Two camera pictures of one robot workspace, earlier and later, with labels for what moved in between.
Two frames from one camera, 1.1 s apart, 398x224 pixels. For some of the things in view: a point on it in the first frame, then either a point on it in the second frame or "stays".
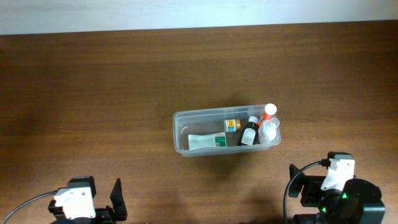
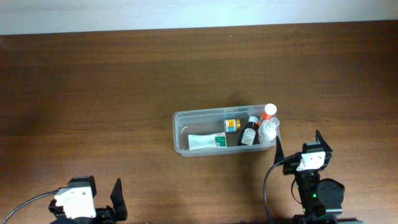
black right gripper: x=310 y=191 -> x=290 y=168
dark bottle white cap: x=249 y=134 stays
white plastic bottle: x=269 y=132 stays
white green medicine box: x=201 y=141 stays
